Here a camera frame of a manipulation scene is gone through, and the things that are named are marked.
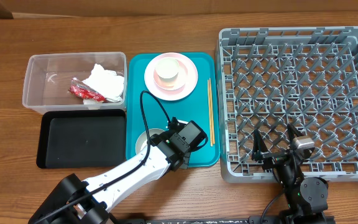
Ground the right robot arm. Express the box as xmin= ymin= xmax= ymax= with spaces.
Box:
xmin=252 ymin=124 xmax=336 ymax=224

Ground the black rectangular tray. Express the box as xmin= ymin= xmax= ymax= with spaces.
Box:
xmin=36 ymin=109 xmax=126 ymax=169

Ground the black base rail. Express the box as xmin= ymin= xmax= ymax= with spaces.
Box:
xmin=117 ymin=216 xmax=336 ymax=224

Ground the grey bowl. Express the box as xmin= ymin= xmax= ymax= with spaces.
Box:
xmin=135 ymin=128 xmax=164 ymax=154

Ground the white napkin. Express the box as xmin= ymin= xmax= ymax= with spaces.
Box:
xmin=83 ymin=63 xmax=124 ymax=103

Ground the red snack wrapper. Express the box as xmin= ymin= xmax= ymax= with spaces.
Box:
xmin=68 ymin=77 xmax=106 ymax=102

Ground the teal serving tray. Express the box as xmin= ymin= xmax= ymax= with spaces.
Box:
xmin=126 ymin=52 xmax=220 ymax=167

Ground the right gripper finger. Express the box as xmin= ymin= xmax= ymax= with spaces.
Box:
xmin=252 ymin=129 xmax=268 ymax=155
xmin=287 ymin=124 xmax=304 ymax=145

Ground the white cup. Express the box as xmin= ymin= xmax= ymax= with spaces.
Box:
xmin=155 ymin=57 xmax=180 ymax=82

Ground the clear plastic waste bin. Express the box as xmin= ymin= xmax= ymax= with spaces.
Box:
xmin=22 ymin=52 xmax=127 ymax=114

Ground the large pink plate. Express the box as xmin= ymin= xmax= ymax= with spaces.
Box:
xmin=144 ymin=52 xmax=198 ymax=101

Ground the grey dishwasher rack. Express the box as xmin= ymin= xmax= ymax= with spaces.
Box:
xmin=216 ymin=26 xmax=358 ymax=183

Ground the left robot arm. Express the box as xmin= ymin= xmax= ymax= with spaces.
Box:
xmin=29 ymin=118 xmax=197 ymax=223

